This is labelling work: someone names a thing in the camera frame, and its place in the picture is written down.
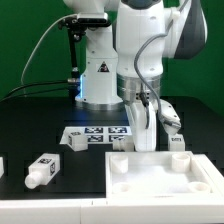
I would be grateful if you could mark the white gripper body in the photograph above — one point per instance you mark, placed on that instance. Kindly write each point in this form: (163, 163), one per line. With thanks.
(142, 122)

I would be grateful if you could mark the white square tabletop tray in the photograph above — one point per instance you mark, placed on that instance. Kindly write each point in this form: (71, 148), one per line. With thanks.
(154, 174)

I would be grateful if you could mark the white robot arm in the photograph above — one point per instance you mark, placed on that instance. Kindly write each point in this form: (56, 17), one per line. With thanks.
(126, 43)

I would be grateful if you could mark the white sheet with markers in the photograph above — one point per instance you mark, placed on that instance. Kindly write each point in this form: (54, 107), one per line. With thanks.
(99, 134)

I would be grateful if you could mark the white front fence bar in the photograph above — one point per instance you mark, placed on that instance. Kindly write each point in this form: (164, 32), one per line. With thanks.
(106, 211)

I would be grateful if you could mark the white left fence piece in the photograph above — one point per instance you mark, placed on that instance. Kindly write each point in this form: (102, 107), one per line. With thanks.
(1, 166)

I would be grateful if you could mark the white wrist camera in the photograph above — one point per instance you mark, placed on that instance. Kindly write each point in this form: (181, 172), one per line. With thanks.
(170, 120)

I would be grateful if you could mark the black camera stand pole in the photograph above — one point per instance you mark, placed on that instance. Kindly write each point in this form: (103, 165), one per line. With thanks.
(74, 88)

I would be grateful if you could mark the camera on stand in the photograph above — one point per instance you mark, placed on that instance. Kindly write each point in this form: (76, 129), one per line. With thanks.
(82, 19)

